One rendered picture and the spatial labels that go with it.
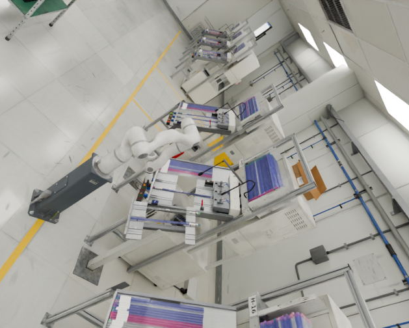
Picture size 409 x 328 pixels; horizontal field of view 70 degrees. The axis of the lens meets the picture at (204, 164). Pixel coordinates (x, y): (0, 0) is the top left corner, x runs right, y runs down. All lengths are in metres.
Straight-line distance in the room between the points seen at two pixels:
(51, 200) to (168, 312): 1.25
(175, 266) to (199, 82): 4.71
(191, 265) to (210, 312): 1.06
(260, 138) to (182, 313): 2.39
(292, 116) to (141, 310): 4.39
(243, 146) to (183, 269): 1.65
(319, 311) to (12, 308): 1.86
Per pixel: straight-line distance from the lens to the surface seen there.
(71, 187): 2.34
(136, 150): 1.98
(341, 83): 5.50
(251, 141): 3.66
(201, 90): 6.84
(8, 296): 2.41
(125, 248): 2.43
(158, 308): 1.85
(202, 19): 10.65
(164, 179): 2.65
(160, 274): 3.05
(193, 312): 1.86
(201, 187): 2.62
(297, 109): 5.46
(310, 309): 1.77
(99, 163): 2.20
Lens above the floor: 2.10
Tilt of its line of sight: 22 degrees down
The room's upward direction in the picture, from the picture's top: 60 degrees clockwise
